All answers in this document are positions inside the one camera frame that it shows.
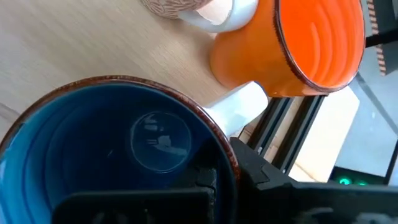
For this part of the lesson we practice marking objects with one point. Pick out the hazard striped black floor mat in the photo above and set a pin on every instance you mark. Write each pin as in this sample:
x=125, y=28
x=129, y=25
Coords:
x=377, y=31

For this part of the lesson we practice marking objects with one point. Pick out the blue glazed mug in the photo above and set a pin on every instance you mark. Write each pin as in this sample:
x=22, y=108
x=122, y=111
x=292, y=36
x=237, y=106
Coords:
x=93, y=140

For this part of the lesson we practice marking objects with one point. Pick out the black aluminium rig frame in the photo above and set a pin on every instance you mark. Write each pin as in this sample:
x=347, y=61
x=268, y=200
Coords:
x=280, y=133

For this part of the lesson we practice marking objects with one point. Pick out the brown leaf patterned mug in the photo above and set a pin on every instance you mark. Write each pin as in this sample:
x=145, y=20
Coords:
x=174, y=6

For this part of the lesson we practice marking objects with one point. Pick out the orange mug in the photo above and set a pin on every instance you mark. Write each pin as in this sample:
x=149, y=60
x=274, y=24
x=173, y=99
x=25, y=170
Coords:
x=248, y=56

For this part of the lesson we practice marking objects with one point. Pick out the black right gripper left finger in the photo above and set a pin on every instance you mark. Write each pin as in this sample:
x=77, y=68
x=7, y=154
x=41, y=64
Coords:
x=140, y=208

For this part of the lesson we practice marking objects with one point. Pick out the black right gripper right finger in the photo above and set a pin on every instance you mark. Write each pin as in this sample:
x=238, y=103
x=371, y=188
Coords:
x=311, y=205

